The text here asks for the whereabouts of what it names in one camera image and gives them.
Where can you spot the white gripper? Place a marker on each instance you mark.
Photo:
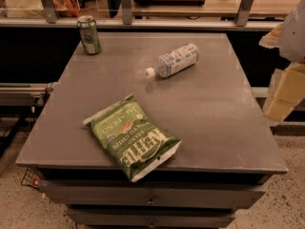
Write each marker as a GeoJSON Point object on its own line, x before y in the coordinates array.
{"type": "Point", "coordinates": [294, 37]}

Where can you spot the green soda can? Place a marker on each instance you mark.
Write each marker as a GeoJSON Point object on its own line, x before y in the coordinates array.
{"type": "Point", "coordinates": [88, 33]}

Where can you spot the grey drawer cabinet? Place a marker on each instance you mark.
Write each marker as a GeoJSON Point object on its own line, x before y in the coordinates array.
{"type": "Point", "coordinates": [227, 152]}

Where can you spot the clear plastic water bottle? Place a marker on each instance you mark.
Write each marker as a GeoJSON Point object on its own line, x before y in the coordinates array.
{"type": "Point", "coordinates": [173, 62]}

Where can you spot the green kettle chips bag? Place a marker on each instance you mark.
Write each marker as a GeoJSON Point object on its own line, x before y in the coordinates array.
{"type": "Point", "coordinates": [137, 145]}

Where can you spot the orange patterned bag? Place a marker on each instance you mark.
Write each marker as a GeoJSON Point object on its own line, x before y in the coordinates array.
{"type": "Point", "coordinates": [66, 8]}

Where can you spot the metal railing frame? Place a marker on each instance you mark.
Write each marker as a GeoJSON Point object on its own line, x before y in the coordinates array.
{"type": "Point", "coordinates": [131, 17]}

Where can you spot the grey conveyor rail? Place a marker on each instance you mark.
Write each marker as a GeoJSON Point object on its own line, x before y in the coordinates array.
{"type": "Point", "coordinates": [25, 94]}

